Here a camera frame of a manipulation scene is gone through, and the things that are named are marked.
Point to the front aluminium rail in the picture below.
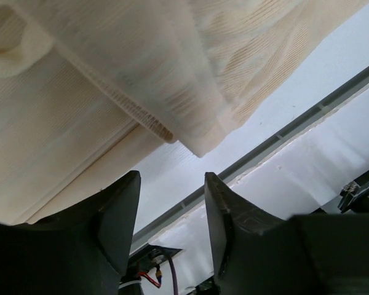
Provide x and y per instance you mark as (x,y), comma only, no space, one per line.
(319,110)

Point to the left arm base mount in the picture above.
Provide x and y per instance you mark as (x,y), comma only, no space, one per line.
(146,263)

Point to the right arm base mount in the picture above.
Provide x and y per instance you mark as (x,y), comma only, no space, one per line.
(353,198)

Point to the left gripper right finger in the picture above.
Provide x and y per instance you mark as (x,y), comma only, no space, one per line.
(255,252)

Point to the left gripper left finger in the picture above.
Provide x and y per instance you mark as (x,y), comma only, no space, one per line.
(83,249)

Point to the beige trousers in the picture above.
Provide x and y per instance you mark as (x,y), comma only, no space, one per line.
(90,88)

